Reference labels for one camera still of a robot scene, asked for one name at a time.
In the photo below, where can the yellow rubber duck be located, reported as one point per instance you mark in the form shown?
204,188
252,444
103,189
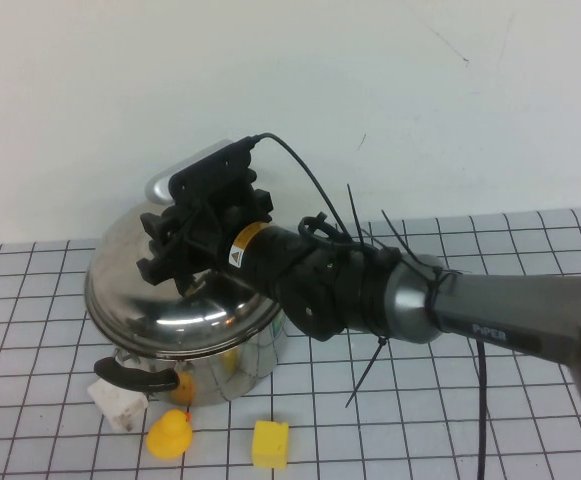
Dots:
169,436

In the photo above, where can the silver wrist camera black mount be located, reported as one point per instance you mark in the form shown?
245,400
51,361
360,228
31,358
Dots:
205,172

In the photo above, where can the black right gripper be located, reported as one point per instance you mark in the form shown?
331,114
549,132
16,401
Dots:
250,255

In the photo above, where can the black zip tie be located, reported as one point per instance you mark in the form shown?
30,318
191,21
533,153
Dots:
355,210
410,250
367,370

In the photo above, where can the yellow notched foam block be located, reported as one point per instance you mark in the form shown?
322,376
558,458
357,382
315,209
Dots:
269,445

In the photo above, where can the steel lid black knob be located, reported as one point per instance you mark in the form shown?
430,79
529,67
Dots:
170,320

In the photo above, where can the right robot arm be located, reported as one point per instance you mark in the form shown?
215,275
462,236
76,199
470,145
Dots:
495,305

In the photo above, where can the white crumpled block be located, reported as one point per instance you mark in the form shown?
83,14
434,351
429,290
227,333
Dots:
117,407

